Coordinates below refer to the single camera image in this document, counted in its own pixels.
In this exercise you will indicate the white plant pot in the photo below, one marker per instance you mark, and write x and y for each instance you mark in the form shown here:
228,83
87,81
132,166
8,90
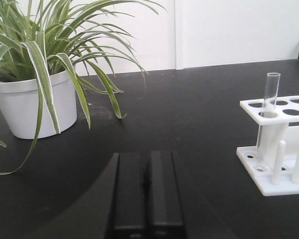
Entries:
19,104

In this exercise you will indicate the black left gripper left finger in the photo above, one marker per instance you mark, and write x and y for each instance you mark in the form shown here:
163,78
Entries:
127,219

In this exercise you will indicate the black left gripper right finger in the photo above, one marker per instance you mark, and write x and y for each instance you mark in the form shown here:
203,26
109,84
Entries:
164,208

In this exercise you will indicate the green spider plant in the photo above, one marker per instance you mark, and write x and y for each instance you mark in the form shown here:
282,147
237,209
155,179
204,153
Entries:
53,37

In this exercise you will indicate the white test tube rack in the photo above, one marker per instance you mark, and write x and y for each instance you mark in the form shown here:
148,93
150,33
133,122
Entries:
274,164

